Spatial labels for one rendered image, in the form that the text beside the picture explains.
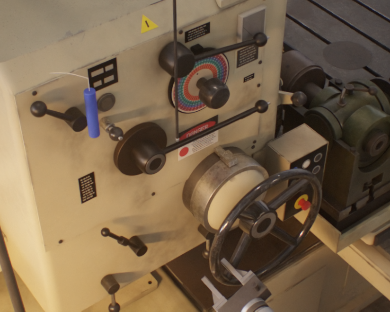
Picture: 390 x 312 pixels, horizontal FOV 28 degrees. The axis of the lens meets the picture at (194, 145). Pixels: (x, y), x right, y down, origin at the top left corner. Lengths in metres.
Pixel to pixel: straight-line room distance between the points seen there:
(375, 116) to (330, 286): 1.04
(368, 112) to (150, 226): 0.78
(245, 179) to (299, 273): 0.99
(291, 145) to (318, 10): 1.31
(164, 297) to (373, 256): 0.75
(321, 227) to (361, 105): 0.42
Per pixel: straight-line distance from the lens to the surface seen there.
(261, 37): 1.90
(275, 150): 2.22
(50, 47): 1.68
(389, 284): 2.81
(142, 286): 2.80
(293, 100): 2.18
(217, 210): 2.08
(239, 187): 2.07
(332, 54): 3.20
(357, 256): 2.86
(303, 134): 2.28
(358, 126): 2.44
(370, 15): 3.47
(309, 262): 3.00
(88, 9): 1.78
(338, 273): 3.26
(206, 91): 1.84
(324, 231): 2.61
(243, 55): 1.97
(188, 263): 2.86
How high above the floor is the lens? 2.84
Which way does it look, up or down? 42 degrees down
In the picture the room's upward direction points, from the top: straight up
